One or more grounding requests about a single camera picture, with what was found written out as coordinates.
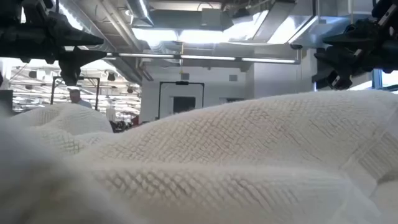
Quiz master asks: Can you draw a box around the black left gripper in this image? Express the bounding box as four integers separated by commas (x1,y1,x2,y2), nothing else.
0,0,108,87

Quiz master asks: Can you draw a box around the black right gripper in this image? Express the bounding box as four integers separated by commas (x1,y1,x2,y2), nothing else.
312,0,398,91

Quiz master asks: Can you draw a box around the person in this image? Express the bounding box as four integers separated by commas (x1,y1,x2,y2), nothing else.
68,88,93,110

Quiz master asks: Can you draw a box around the long ceiling light bar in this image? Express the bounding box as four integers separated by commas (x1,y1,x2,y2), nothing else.
104,52,302,65

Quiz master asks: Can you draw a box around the white checkered cloth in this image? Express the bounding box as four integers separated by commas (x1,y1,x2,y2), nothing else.
0,89,398,224

